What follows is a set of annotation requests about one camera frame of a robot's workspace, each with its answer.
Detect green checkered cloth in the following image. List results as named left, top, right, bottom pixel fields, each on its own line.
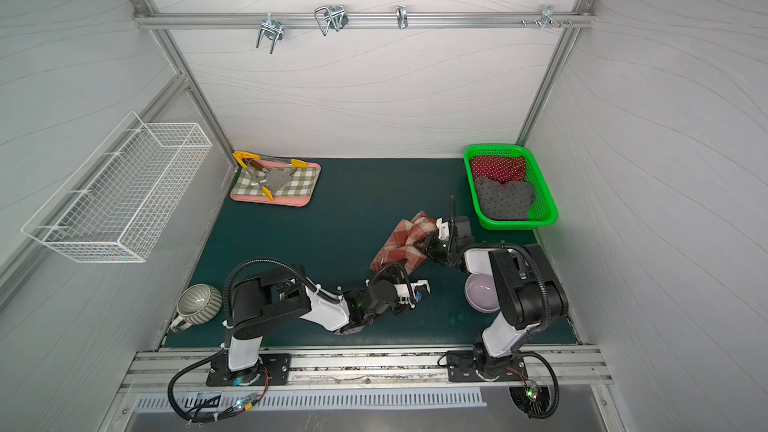
left=230, top=167, right=321, bottom=201

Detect wooden handled metal spatula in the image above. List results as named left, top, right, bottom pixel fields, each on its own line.
left=247, top=159, right=292, bottom=196

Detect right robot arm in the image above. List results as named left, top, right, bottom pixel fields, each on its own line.
left=423, top=197, right=569, bottom=381

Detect metal hook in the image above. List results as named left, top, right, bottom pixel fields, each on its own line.
left=520, top=5, right=574, bottom=29
left=395, top=5, right=408, bottom=30
left=255, top=16, right=284, bottom=54
left=313, top=5, right=349, bottom=36

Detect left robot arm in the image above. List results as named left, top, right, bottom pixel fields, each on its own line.
left=223, top=258, right=431, bottom=378

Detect pink plastic tray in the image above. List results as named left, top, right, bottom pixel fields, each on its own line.
left=230, top=162, right=322, bottom=207

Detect grey ribbed mug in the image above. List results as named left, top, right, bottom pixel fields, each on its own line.
left=169, top=284, right=223, bottom=333

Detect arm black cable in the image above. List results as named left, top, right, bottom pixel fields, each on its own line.
left=479, top=242, right=560, bottom=421
left=166, top=257, right=418, bottom=424

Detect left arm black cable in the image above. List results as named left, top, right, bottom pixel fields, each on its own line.
left=166, top=257, right=418, bottom=424

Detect grey dotted skirt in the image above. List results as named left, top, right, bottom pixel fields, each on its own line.
left=475, top=177, right=536, bottom=221

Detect white wire basket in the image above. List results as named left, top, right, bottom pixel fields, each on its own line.
left=21, top=112, right=212, bottom=264

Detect yellow tipped metal tongs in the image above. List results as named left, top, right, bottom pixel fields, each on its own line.
left=233, top=151, right=309, bottom=201

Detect white vented cable duct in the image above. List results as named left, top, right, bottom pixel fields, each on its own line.
left=134, top=387, right=487, bottom=413

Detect aluminium cross rail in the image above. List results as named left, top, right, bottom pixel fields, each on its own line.
left=134, top=9, right=597, bottom=31

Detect lilac bowl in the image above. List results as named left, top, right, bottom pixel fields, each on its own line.
left=464, top=274, right=500, bottom=314

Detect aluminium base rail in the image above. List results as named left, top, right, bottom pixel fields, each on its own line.
left=118, top=344, right=614, bottom=394

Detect red dotted skirt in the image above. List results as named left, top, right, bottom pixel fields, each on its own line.
left=469, top=155, right=527, bottom=184

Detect red plaid skirt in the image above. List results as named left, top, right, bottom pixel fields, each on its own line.
left=370, top=211, right=438, bottom=275

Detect green plastic basket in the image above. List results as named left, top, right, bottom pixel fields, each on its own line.
left=464, top=144, right=558, bottom=230

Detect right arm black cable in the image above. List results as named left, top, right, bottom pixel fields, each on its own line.
left=479, top=242, right=560, bottom=421

